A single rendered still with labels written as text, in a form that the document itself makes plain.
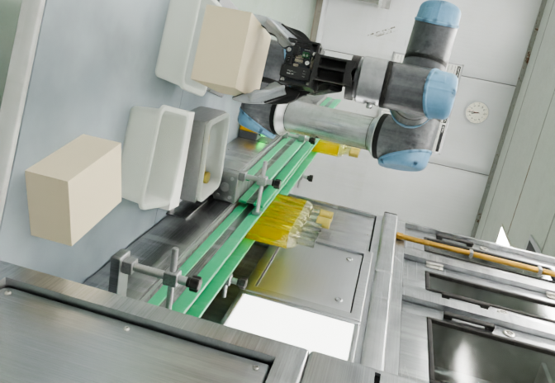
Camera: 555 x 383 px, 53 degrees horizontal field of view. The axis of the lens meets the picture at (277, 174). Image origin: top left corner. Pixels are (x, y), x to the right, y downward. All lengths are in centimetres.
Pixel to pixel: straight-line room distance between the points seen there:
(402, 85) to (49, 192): 57
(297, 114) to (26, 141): 75
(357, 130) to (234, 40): 58
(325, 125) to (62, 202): 73
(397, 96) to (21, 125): 57
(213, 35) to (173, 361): 49
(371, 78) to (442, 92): 11
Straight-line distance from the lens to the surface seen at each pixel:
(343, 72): 87
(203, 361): 75
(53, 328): 80
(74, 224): 95
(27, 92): 91
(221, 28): 90
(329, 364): 77
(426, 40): 100
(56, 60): 95
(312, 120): 143
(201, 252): 138
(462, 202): 789
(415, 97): 87
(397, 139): 134
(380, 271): 186
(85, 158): 97
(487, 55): 754
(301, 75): 87
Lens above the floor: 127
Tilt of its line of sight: 10 degrees down
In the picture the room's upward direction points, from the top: 103 degrees clockwise
